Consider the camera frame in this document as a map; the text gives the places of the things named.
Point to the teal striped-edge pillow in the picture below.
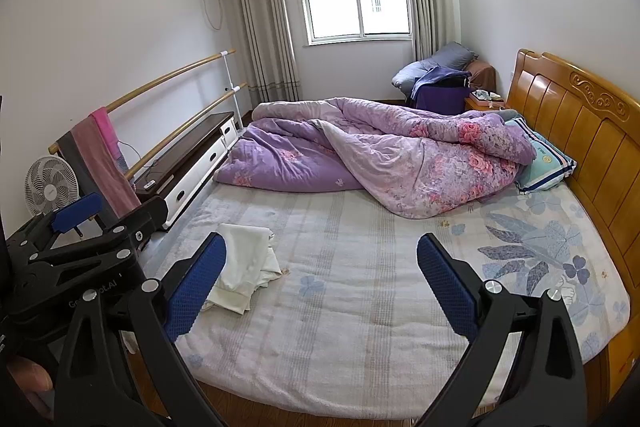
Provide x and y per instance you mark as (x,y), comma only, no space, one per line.
(545,162)

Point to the purple floral quilt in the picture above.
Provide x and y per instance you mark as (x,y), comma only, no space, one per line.
(310,157)

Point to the brown chair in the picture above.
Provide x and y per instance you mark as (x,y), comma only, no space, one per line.
(484,74)

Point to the wooden barre rail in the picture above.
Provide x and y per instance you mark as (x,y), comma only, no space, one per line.
(160,79)
(195,119)

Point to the person's left hand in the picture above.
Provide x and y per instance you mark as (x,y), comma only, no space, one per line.
(32,377)

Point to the wooden nightstand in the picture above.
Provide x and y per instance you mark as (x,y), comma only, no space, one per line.
(482,106)

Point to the dark-topped white tv cabinet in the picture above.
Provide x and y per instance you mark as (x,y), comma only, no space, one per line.
(195,167)

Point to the white standing fan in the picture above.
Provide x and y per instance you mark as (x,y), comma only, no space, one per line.
(50,184)

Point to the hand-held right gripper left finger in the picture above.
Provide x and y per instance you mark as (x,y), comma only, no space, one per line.
(195,287)

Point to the grey pillow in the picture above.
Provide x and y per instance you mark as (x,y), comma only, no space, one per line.
(455,54)

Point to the wooden bed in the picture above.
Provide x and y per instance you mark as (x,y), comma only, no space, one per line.
(585,122)

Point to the bright pink towel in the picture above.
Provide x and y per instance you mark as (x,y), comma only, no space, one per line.
(107,132)

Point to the light blue bedding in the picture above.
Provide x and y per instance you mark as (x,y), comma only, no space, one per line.
(410,74)

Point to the floral leaf bed sheet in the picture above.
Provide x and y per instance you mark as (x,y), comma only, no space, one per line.
(360,307)

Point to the white snap-button jacket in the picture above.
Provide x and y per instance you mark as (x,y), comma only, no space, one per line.
(245,257)

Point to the white barre post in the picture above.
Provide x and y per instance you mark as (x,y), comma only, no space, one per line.
(231,97)

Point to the blue cloth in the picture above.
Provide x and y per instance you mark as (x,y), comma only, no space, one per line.
(437,77)

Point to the grey and dusty-pink towel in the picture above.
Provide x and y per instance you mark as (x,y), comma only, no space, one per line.
(100,167)

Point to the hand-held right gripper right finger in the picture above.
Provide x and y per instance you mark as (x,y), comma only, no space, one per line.
(445,287)

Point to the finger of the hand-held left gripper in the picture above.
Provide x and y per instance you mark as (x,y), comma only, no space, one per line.
(140,222)
(77,212)

